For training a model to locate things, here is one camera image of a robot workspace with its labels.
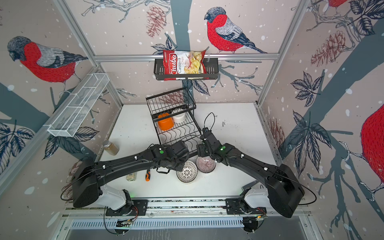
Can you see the glass jar with lid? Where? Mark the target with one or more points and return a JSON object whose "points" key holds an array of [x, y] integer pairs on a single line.
{"points": [[110, 148]]}

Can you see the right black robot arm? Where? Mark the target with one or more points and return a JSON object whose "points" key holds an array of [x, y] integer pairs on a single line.
{"points": [[284, 190]]}

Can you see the red cassava chips bag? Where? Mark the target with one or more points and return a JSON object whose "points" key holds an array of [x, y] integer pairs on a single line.
{"points": [[183, 62]]}

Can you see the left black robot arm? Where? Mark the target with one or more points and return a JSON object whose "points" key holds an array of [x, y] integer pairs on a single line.
{"points": [[90, 176]]}

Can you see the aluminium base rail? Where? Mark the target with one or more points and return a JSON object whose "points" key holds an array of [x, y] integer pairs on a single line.
{"points": [[171, 214]]}

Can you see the white ceramic bowl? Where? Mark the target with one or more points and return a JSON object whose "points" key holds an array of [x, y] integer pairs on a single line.
{"points": [[180, 118]]}

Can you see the small clear bottle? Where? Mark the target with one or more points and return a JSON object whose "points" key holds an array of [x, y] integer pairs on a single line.
{"points": [[131, 177]]}

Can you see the orange plastic bowl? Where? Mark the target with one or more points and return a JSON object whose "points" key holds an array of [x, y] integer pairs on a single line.
{"points": [[165, 122]]}

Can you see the orange handled screwdriver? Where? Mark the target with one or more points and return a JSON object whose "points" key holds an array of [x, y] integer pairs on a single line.
{"points": [[148, 175]]}

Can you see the black wire dish rack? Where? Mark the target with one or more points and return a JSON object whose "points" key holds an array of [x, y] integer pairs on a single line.
{"points": [[175, 102]]}

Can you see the white mesh wall shelf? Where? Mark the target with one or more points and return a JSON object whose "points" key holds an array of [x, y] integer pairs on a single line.
{"points": [[80, 103]]}

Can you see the black wall basket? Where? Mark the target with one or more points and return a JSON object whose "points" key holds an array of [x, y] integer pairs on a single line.
{"points": [[208, 69]]}

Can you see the white patterned bowl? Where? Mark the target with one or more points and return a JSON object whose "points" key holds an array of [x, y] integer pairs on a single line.
{"points": [[189, 173]]}

